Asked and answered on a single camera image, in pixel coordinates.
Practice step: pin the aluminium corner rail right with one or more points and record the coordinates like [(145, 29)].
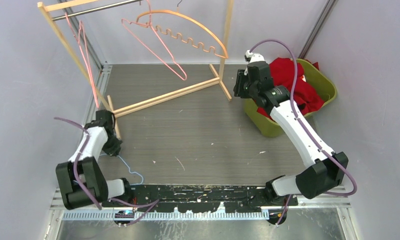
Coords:
[(319, 24)]

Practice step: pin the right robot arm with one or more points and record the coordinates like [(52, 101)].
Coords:
[(323, 167)]

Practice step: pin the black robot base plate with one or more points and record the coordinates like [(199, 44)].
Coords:
[(201, 198)]

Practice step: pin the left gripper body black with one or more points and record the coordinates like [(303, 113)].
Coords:
[(112, 145)]

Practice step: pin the metal clothes rail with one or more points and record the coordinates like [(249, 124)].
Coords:
[(94, 9)]

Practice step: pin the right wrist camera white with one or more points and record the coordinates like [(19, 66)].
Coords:
[(252, 57)]

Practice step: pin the wooden clothes rack frame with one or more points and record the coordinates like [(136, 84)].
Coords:
[(120, 112)]

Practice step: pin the crumpled red cloth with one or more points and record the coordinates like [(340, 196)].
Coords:
[(316, 65)]

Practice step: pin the pink hanger with poppy skirt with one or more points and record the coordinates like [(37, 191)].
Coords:
[(156, 47)]

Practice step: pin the pink wire hanger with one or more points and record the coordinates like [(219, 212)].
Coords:
[(81, 40)]

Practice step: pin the blue wire hanger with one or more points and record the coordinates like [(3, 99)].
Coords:
[(142, 179)]

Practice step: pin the red garment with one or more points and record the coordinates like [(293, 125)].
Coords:
[(305, 95)]

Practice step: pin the green plastic laundry basket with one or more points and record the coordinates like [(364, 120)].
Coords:
[(265, 124)]

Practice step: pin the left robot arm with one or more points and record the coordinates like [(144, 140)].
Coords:
[(80, 179)]

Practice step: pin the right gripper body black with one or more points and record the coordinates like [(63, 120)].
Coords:
[(244, 88)]

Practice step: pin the wooden hanger with metal hook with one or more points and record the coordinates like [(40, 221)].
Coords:
[(145, 20)]

